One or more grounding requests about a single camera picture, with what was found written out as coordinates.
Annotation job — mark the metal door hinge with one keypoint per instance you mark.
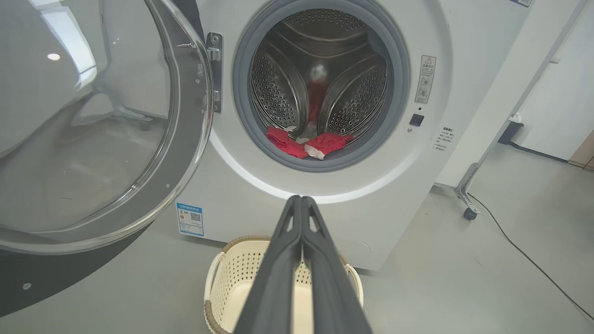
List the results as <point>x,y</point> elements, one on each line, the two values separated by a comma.
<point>214,69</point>

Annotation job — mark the white partition panel with caster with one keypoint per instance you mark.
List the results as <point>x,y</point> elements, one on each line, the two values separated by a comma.
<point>501,93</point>

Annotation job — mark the blue energy label sticker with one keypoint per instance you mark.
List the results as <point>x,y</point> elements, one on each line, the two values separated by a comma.
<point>190,219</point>

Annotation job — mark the white front-load washing machine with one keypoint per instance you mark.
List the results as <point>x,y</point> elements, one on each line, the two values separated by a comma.
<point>380,204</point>

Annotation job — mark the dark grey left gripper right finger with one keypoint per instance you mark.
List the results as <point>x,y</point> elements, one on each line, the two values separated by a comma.
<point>329,287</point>

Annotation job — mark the black round glass washer door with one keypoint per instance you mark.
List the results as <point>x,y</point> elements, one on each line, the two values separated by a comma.
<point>93,139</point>

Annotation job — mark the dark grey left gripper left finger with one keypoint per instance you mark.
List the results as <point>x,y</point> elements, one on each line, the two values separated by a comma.
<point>274,287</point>

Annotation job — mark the red white-striped garment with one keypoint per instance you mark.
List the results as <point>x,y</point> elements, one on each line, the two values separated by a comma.
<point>327,143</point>

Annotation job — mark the black square door latch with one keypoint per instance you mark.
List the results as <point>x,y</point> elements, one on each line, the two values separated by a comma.
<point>416,119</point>

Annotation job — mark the cream perforated laundry basket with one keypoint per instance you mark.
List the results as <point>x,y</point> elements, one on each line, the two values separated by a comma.
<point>232,287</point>

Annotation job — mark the grey warning sticker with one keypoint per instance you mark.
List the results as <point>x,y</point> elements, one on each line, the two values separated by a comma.
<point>425,79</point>

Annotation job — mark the small black text sticker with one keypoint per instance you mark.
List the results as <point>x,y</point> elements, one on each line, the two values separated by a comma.
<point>443,138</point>

